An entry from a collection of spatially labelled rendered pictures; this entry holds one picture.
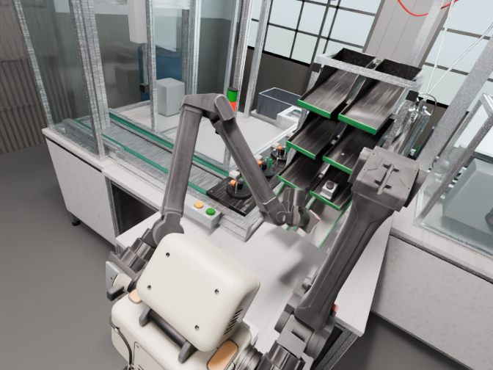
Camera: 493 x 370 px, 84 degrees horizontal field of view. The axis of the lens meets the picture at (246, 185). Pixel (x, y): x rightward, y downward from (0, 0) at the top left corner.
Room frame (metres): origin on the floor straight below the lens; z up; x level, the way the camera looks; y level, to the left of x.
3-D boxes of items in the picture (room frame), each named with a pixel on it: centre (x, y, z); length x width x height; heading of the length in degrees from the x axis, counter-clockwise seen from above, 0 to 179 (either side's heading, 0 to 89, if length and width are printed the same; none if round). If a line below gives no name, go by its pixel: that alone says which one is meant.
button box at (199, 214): (0.96, 0.20, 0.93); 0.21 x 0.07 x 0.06; 64
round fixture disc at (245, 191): (1.11, 0.03, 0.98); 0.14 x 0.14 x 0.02
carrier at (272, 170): (1.34, -0.08, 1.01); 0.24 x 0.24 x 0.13; 64
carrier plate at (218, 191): (1.11, 0.03, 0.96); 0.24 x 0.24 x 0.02; 64
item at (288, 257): (1.52, -0.16, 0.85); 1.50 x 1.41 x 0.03; 64
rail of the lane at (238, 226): (1.10, 0.34, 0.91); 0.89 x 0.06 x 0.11; 64
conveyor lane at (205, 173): (1.27, 0.29, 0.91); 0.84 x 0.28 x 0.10; 64
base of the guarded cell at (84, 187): (1.99, 0.80, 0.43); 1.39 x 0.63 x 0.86; 154
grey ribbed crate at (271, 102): (3.23, -0.30, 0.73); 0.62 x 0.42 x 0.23; 64
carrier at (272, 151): (1.57, -0.19, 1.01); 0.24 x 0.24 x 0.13; 64
